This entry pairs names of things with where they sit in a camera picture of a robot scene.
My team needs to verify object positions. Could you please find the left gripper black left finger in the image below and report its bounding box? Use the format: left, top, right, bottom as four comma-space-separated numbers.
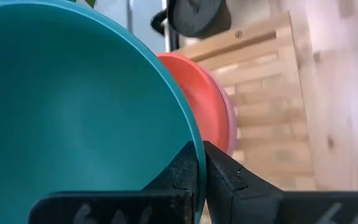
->
28, 141, 198, 224

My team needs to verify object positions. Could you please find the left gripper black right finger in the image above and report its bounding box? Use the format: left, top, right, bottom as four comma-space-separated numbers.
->
203, 141, 358, 224

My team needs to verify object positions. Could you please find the small tree in black pot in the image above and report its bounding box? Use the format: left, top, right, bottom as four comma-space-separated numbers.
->
68, 0, 232, 40

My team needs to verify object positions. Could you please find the green plastic bowl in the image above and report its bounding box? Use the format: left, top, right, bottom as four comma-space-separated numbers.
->
0, 0, 207, 224

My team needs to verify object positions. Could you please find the red plastic bowl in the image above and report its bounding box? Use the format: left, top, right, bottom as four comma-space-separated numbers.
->
156, 52, 231, 153

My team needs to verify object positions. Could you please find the pink plastic bowl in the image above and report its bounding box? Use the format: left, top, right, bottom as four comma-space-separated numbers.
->
197, 65, 239, 156

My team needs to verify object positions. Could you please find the slatted wooden shelf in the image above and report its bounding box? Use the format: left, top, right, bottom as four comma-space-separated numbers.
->
174, 11, 318, 191

